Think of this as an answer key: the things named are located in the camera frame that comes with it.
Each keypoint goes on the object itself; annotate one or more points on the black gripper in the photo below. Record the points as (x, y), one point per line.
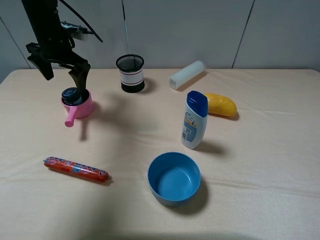
(61, 53)

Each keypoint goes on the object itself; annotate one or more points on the dark blue small jar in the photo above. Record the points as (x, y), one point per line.
(71, 97)

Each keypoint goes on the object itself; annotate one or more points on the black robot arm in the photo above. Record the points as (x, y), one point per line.
(45, 22)

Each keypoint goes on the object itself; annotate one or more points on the black mesh pen cup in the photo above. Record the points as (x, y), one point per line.
(130, 67)

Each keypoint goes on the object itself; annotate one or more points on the red wrapped sausage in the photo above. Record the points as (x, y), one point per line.
(76, 169)

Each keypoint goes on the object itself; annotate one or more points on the white translucent cylinder tube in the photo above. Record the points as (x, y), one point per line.
(186, 74)

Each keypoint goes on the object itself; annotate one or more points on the white blue shampoo bottle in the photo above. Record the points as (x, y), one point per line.
(195, 119)

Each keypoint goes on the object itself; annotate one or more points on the blue plastic bowl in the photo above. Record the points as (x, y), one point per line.
(173, 178)

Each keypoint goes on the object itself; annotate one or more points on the yellow oval plastic case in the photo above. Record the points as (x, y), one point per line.
(220, 105)

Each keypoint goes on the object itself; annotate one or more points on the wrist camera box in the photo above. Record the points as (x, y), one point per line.
(75, 31)

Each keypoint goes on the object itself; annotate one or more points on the pink pot with handle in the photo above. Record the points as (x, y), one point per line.
(78, 111)

